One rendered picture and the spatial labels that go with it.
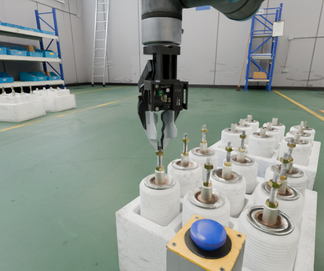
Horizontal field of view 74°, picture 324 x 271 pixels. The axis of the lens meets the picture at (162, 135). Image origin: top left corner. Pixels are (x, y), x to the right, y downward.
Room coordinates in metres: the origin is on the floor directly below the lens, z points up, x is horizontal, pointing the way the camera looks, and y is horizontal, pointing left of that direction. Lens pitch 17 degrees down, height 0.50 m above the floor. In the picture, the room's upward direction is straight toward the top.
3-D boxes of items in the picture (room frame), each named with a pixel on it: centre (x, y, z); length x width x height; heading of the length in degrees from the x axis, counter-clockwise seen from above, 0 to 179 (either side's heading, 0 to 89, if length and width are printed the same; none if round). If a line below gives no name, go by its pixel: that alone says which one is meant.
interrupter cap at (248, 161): (0.58, -0.23, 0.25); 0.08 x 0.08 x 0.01
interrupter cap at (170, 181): (0.46, 0.00, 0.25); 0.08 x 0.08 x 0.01
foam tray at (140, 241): (0.48, -0.16, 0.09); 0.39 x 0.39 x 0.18; 55
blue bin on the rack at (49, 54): (5.74, 2.93, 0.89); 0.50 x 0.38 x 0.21; 70
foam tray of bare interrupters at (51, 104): (2.91, 1.45, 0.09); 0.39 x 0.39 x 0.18; 74
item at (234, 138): (0.90, -0.31, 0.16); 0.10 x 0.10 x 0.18
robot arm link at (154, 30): (0.44, 0.00, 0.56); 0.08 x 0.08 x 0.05
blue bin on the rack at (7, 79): (4.52, 3.34, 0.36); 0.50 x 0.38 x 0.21; 72
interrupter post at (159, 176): (0.46, 0.00, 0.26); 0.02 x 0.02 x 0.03
